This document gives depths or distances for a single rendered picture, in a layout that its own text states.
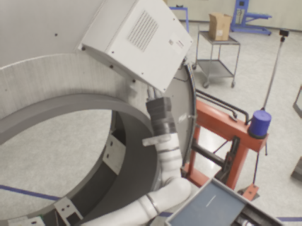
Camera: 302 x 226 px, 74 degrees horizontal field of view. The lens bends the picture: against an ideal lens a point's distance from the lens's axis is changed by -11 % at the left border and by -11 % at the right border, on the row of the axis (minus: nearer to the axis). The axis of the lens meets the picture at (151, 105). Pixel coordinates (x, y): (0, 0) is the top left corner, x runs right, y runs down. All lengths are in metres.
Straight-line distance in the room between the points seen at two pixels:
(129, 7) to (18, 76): 0.29
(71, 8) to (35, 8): 0.08
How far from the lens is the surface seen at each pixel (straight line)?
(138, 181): 1.09
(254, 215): 1.46
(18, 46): 0.52
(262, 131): 1.43
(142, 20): 0.51
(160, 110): 0.68
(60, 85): 0.58
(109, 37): 0.49
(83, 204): 1.43
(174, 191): 0.67
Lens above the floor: 1.83
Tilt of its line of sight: 32 degrees down
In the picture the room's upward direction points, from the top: straight up
